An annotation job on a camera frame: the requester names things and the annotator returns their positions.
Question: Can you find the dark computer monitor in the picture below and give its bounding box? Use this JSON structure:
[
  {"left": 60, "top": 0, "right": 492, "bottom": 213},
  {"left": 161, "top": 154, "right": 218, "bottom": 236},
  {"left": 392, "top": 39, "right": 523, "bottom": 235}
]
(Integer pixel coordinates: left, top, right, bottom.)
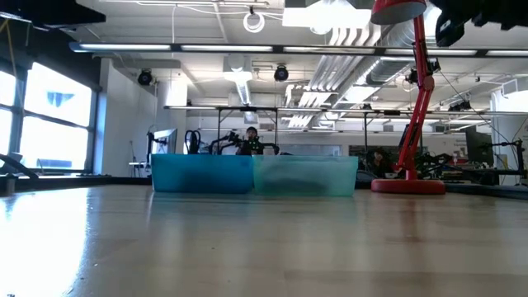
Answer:
[{"left": 464, "top": 125, "right": 495, "bottom": 168}]

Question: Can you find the person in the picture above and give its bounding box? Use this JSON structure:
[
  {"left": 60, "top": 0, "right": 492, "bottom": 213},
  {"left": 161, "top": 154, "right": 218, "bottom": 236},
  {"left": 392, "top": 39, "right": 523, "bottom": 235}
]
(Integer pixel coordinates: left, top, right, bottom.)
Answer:
[
  {"left": 235, "top": 126, "right": 265, "bottom": 157},
  {"left": 366, "top": 147, "right": 395, "bottom": 179}
]

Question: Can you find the red desk lamp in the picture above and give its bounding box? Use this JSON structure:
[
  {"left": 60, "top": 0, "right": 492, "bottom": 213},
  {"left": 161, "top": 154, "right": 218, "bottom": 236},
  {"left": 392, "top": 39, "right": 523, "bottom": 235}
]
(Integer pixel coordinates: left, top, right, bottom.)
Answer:
[{"left": 370, "top": 0, "right": 446, "bottom": 196}]

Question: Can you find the teal plastic bin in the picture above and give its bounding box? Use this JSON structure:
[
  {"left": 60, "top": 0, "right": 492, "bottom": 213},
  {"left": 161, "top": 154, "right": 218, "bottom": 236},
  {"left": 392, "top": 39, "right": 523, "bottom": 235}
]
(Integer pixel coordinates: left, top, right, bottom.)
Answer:
[{"left": 251, "top": 154, "right": 359, "bottom": 198}]

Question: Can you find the long ceiling light bar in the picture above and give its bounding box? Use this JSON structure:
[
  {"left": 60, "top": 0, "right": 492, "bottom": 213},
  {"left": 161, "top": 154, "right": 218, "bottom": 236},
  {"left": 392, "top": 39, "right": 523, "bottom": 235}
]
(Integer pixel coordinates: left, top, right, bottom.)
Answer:
[{"left": 68, "top": 42, "right": 528, "bottom": 59}]

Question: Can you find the blue plastic bin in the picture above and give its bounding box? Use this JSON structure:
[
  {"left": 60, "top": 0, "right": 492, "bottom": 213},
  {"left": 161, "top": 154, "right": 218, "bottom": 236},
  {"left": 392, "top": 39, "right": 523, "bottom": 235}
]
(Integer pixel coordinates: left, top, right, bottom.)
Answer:
[{"left": 150, "top": 153, "right": 255, "bottom": 195}]

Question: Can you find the large window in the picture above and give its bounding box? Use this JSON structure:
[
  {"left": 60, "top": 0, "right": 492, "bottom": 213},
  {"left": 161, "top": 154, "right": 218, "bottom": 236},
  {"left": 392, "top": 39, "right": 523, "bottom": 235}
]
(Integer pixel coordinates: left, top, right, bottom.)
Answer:
[{"left": 0, "top": 61, "right": 98, "bottom": 174}]

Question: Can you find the silver ventilation duct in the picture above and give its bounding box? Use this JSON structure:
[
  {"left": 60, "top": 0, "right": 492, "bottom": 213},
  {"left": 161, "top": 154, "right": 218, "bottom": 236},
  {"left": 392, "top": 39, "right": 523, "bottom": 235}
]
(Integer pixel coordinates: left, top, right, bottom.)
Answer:
[{"left": 307, "top": 24, "right": 417, "bottom": 129}]

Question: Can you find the white cable ring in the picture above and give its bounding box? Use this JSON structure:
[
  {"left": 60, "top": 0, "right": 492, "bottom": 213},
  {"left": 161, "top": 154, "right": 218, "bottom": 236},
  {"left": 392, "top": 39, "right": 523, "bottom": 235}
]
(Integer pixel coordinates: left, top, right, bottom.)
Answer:
[{"left": 242, "top": 10, "right": 266, "bottom": 34}]

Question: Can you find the black background rig frame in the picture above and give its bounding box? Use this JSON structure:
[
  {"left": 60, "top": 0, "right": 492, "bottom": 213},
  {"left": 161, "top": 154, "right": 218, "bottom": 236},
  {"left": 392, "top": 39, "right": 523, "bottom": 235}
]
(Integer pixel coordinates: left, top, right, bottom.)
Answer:
[{"left": 215, "top": 106, "right": 280, "bottom": 157}]

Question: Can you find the black hanging cable loop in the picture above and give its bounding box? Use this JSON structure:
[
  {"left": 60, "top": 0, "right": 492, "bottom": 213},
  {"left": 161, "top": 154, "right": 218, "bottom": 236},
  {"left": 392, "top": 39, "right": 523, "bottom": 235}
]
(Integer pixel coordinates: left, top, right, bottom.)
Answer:
[{"left": 184, "top": 130, "right": 202, "bottom": 155}]

